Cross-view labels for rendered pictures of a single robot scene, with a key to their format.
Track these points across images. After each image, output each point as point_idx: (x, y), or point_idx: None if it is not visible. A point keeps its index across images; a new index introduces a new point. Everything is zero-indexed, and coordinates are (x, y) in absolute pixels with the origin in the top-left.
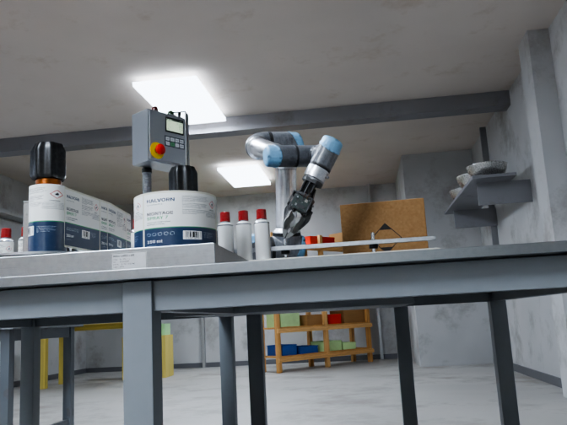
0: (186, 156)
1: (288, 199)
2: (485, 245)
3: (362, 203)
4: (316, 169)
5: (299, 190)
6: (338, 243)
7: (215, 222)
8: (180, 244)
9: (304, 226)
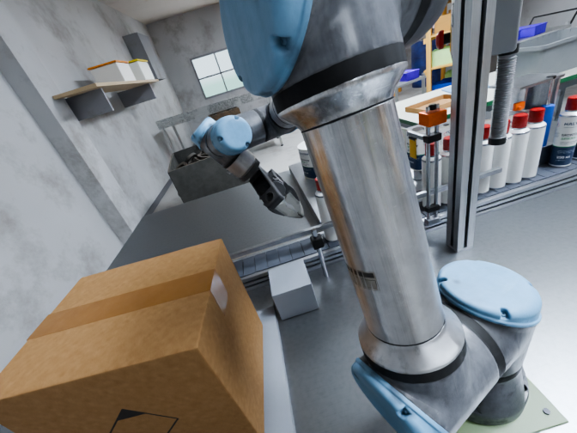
0: (454, 39)
1: (280, 176)
2: (205, 196)
3: (182, 249)
4: (238, 156)
5: (266, 172)
6: (249, 247)
7: (300, 161)
8: (300, 161)
9: (278, 214)
